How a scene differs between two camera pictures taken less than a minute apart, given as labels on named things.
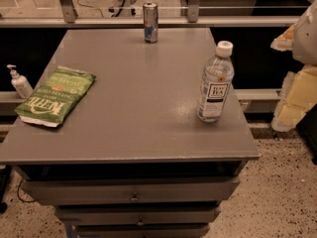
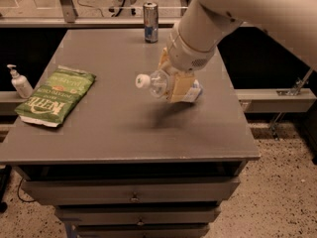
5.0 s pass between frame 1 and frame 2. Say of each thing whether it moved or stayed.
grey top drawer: stayed
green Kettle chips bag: stayed
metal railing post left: stayed
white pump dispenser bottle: stayed
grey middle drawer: stayed
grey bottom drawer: stayed
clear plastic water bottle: moved
